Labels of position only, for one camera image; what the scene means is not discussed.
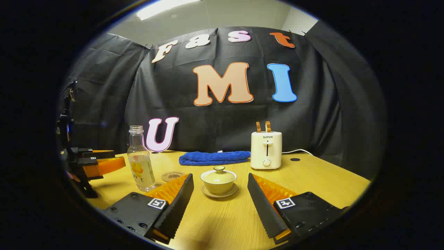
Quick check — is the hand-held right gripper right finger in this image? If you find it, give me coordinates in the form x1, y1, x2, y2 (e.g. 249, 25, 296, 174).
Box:
247, 173, 349, 245

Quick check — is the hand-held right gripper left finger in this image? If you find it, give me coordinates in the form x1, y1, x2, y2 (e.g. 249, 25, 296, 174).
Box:
102, 173, 195, 245

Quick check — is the round cork coaster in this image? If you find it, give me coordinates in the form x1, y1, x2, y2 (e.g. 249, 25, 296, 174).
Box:
161, 171, 187, 182

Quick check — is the clear plastic water bottle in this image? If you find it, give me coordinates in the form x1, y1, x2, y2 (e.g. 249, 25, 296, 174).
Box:
127, 125, 157, 192

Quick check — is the cream ceramic teacup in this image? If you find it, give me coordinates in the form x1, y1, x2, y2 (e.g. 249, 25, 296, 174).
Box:
203, 181, 237, 195

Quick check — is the cream teacup lid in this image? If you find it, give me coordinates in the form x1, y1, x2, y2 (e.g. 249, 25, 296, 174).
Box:
200, 166, 237, 185

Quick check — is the cream ceramic saucer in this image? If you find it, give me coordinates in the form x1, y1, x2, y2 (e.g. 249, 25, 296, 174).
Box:
200, 183, 239, 198

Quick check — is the cream toaster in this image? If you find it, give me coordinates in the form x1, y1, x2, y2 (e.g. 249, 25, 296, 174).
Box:
250, 131, 282, 170

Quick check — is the blue folded towel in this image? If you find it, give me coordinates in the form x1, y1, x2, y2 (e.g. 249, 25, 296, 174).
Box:
179, 151, 251, 166

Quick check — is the black backdrop cloth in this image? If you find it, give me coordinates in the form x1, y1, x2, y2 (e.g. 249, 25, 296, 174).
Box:
57, 26, 387, 181

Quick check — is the white power cable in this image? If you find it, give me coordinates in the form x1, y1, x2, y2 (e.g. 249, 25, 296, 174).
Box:
282, 149, 314, 157

